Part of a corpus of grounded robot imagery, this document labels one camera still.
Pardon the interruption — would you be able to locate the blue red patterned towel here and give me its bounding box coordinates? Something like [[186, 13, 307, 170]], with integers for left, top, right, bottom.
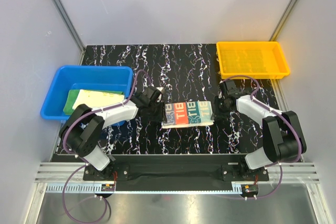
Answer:
[[162, 101, 214, 129]]

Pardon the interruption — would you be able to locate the lime green patterned towel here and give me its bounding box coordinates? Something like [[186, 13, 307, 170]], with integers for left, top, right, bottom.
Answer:
[[71, 89, 125, 110]]

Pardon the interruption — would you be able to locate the green microfiber towel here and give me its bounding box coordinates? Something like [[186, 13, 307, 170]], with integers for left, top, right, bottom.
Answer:
[[63, 89, 80, 115]]

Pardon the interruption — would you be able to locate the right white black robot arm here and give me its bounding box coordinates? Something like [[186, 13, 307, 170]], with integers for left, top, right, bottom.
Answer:
[[212, 80, 307, 180]]

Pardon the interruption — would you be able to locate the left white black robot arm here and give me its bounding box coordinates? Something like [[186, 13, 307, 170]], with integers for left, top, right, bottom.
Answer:
[[59, 86, 166, 180]]

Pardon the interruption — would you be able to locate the yellow plastic tray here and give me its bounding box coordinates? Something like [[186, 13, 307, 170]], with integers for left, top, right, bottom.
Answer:
[[216, 41, 290, 79]]

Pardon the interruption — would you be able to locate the blue plastic bin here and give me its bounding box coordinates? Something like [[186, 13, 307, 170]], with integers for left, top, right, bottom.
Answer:
[[40, 65, 133, 121]]

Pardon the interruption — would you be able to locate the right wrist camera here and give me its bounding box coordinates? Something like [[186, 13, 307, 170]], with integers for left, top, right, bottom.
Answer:
[[219, 80, 239, 98]]

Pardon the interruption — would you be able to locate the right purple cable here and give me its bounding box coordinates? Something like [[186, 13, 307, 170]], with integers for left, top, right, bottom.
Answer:
[[217, 74, 302, 200]]

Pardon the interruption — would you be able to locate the slotted cable duct rail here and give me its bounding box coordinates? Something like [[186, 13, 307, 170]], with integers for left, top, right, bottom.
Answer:
[[46, 182, 242, 195]]

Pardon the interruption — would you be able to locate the right aluminium frame post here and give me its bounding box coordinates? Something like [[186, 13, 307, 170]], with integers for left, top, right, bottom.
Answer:
[[269, 0, 299, 41]]

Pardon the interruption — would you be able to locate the aluminium frame post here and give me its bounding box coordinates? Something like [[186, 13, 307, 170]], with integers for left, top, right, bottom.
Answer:
[[269, 0, 299, 41], [52, 0, 86, 55]]

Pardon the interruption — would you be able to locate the left aluminium frame post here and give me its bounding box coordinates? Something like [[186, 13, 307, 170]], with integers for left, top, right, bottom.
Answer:
[[52, 0, 86, 55]]

